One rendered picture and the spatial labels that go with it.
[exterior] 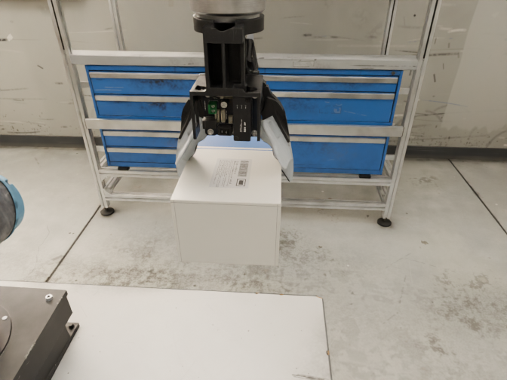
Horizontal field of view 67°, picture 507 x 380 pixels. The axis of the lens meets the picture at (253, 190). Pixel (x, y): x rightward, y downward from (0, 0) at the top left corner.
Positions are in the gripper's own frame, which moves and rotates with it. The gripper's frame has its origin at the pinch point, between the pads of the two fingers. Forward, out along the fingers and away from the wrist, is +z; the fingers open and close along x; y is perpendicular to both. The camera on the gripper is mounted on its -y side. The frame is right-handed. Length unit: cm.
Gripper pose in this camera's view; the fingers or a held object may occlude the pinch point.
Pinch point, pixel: (235, 176)
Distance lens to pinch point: 50.8
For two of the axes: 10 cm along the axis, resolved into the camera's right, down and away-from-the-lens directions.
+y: -0.6, 5.4, -8.4
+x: 10.0, 0.4, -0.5
